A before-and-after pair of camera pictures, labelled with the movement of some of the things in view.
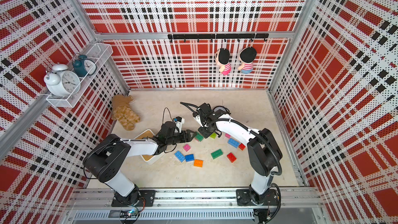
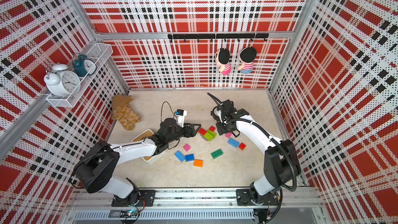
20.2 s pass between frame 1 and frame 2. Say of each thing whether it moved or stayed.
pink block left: stayed
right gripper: moved
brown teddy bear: stayed
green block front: stayed
